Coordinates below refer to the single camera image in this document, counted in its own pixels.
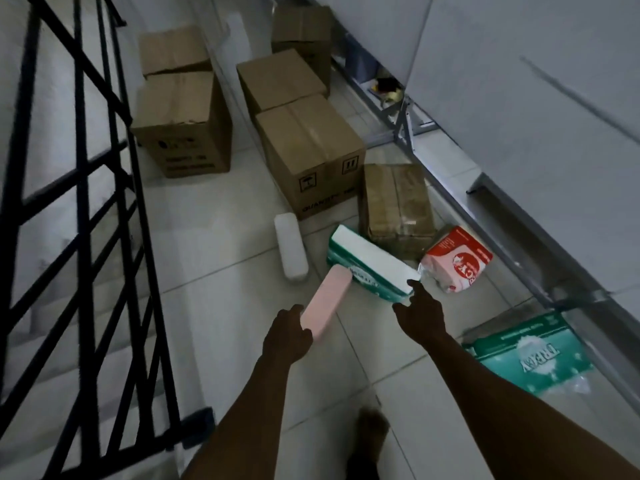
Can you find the person's right hand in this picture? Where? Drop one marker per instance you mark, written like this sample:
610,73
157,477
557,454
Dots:
422,317

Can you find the person's left hand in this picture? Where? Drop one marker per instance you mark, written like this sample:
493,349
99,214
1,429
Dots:
286,338

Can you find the person's left fingers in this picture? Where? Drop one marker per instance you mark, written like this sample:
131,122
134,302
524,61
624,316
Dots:
292,314

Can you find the pink tissue pack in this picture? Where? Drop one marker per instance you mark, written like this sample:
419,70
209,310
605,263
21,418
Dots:
326,300

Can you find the person's left forearm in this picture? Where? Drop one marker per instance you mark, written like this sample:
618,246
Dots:
245,419

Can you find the person's right forearm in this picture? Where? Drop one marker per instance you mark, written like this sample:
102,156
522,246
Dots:
515,419

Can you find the green and white tissue pack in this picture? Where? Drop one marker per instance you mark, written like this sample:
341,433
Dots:
372,264

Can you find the person's foot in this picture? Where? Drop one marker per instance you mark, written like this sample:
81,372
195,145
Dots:
370,434

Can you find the taped brown cardboard box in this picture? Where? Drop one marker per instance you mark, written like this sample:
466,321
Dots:
397,207

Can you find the large brown cardboard box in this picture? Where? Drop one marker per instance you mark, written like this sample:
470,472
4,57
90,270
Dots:
310,149
185,122

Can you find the red and white plastic packet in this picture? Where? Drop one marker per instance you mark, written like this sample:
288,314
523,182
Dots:
456,259

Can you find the black metal stair railing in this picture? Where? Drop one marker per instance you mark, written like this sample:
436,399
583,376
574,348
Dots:
85,244

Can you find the green plastic tissue bag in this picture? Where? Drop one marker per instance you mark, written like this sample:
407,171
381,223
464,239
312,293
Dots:
530,354

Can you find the white panel board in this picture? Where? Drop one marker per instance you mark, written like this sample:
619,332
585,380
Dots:
380,29
540,139

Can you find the grey metal shelf frame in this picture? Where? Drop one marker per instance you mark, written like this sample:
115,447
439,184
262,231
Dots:
450,189

